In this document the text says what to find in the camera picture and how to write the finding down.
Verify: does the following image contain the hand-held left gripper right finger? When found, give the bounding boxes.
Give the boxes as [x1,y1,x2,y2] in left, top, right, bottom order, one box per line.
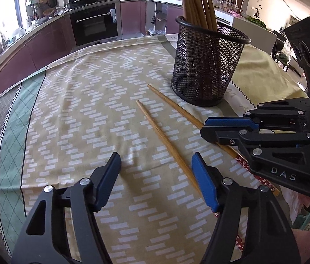
[191,152,301,264]

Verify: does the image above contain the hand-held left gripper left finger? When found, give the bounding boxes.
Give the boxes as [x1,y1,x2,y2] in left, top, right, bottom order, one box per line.
[11,152,122,264]

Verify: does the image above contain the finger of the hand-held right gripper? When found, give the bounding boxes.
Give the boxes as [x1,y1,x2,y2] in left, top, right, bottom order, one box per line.
[203,97,310,130]
[200,127,310,149]

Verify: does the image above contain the wooden chopstick red floral end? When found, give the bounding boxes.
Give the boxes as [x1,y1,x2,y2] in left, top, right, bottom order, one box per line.
[136,100,246,251]
[147,84,281,198]

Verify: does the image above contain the black mesh holder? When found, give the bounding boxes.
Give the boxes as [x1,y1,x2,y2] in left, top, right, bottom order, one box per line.
[171,16,252,107]

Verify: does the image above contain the bunch of wooden chopsticks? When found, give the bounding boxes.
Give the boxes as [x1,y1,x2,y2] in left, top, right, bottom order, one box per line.
[177,0,221,105]

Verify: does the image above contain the yellow zigzag-edged cloth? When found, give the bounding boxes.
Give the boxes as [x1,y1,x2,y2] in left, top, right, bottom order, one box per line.
[230,44,309,108]

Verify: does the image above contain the black dining chair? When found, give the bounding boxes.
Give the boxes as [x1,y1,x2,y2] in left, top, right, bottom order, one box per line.
[272,30,288,59]

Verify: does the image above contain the white counter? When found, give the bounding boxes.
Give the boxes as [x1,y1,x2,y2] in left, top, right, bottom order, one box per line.
[215,8,278,53]

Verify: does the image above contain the beige patterned tablecloth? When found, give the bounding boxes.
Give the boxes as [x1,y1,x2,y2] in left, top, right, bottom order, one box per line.
[0,33,295,264]

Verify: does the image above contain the green leafy vegetables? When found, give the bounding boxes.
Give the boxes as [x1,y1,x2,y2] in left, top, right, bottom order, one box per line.
[247,16,268,30]

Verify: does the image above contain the black built-in oven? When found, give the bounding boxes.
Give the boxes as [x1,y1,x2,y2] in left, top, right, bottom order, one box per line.
[69,2,122,47]

